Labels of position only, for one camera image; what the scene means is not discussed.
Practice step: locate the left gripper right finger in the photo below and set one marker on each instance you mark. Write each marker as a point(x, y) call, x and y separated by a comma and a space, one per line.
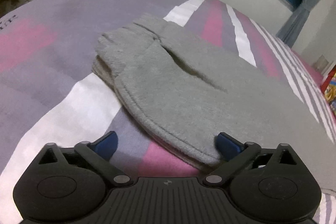
point(250, 164)

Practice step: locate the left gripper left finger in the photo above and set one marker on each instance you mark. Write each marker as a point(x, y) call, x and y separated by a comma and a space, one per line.
point(94, 156)

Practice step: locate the grey sweat pant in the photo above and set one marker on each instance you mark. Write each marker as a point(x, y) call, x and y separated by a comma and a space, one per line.
point(183, 91)

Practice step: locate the striped pink grey bedsheet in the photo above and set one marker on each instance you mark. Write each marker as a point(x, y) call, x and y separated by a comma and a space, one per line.
point(50, 94)

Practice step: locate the colourful patterned pillow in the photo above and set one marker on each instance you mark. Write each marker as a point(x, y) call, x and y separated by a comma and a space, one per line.
point(328, 88)

